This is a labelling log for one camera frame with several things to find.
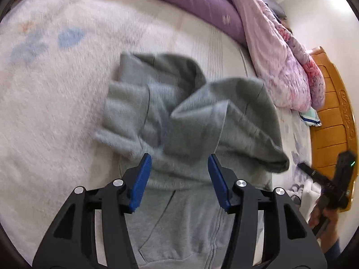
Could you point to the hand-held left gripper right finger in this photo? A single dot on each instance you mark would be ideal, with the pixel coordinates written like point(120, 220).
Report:
point(218, 182)

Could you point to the stack of folded clothes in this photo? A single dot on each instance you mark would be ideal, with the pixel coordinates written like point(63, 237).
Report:
point(307, 192)

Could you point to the person's right hand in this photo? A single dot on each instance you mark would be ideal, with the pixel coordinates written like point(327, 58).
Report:
point(333, 227)

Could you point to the wooden headboard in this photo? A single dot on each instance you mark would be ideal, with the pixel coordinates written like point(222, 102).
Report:
point(331, 112)

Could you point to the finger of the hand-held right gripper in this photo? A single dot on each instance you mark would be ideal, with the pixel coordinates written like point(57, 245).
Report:
point(314, 175)

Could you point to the person's right forearm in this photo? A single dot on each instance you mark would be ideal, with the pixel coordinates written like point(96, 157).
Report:
point(333, 250)

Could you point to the white plush floral bed blanket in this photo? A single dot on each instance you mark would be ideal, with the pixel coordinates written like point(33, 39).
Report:
point(56, 103)

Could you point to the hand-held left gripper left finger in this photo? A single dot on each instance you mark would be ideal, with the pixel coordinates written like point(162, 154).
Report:
point(140, 182)

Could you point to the teal striped pillow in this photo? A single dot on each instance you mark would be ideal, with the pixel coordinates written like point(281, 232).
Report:
point(310, 117)

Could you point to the grey zip hoodie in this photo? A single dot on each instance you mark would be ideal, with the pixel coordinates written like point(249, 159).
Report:
point(196, 117)

